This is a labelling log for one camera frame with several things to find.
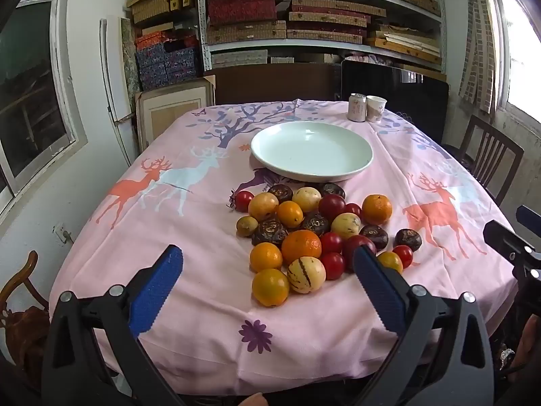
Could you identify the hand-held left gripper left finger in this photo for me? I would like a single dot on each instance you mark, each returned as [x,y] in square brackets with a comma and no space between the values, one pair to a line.
[154,292]

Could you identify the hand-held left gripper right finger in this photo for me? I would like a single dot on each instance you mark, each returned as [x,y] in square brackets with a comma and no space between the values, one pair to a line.
[380,296]

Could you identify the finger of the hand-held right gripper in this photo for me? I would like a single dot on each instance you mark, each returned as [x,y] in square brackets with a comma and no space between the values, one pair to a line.
[507,239]
[530,218]

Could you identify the small orange citrus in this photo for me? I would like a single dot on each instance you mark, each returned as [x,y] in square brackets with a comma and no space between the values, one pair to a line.
[289,213]
[391,260]
[270,287]
[265,257]

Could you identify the red cherry tomato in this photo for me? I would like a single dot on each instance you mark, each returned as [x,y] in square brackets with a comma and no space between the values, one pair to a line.
[405,256]
[353,210]
[332,265]
[331,243]
[244,201]

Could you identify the dark red plum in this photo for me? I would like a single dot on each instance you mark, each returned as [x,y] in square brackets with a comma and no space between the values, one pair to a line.
[332,206]
[359,241]

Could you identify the dark brown water chestnut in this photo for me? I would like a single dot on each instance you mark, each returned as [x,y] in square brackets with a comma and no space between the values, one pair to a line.
[315,224]
[280,192]
[332,189]
[408,239]
[269,231]
[374,236]

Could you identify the striped pepino melon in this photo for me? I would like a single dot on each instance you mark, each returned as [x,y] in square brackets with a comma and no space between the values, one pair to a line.
[306,275]
[345,225]

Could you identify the orange mandarin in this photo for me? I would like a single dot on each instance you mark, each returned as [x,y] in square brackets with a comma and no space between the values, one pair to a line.
[377,209]
[301,246]

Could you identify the small olive passion fruit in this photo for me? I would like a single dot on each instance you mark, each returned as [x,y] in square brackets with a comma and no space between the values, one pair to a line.
[247,225]

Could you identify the pale yellow pepino melon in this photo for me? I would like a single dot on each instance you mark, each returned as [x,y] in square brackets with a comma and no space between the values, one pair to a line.
[307,198]

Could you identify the yellow passion fruit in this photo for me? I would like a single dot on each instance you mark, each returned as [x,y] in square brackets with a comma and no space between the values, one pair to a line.
[263,206]

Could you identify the white round plate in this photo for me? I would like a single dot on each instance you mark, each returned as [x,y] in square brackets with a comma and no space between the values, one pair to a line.
[312,152]

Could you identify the person's left hand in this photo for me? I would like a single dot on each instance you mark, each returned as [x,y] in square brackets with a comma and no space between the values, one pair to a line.
[251,401]

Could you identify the pink deer print tablecloth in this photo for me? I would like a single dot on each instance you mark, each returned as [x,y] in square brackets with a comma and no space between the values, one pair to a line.
[190,304]

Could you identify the dark slatted wooden chair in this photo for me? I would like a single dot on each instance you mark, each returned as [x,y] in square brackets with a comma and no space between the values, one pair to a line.
[486,152]

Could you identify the carved brown wooden chair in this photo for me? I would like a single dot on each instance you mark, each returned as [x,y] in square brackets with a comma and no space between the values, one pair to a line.
[29,334]

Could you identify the white framed window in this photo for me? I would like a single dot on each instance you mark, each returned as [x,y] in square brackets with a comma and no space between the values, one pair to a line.
[520,50]
[34,93]

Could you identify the beige checked curtain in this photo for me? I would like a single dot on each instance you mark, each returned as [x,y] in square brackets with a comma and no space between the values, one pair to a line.
[477,50]

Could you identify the black glossy panel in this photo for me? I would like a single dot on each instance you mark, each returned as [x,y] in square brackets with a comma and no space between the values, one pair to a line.
[401,89]

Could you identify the white paper cup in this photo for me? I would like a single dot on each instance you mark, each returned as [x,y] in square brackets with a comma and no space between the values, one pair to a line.
[376,108]

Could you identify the pale pink drink can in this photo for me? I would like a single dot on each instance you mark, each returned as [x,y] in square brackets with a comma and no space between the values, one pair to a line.
[357,110]

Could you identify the white leaning panel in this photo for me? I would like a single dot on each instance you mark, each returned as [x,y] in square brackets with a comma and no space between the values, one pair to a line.
[110,93]

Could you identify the stack of pale wooden boxes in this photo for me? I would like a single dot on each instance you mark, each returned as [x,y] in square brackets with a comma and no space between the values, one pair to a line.
[405,44]

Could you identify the pink floral cloth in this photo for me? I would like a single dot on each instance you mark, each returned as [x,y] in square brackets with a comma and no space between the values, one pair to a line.
[367,58]

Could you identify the stack of blue patterned boxes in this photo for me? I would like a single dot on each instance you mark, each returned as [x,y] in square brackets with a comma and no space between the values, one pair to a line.
[177,63]

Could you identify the marble patterned panel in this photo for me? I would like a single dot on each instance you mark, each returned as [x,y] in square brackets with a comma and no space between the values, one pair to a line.
[129,59]

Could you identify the dark brown wooden board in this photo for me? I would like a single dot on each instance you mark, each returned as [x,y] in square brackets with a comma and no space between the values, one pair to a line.
[274,84]

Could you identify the stack of woven flat boxes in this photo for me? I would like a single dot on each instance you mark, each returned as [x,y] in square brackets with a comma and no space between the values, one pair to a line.
[245,34]

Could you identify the white metal shelf rack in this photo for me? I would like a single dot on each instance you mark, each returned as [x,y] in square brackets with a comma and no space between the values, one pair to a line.
[201,21]

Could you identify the pile of tan boxes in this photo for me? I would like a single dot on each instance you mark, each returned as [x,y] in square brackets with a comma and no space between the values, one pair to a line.
[148,8]

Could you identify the red patterned box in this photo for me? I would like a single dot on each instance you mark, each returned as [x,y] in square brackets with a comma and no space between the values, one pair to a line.
[241,8]

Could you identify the beige picture frame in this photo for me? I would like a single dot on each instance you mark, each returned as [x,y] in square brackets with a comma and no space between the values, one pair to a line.
[169,114]

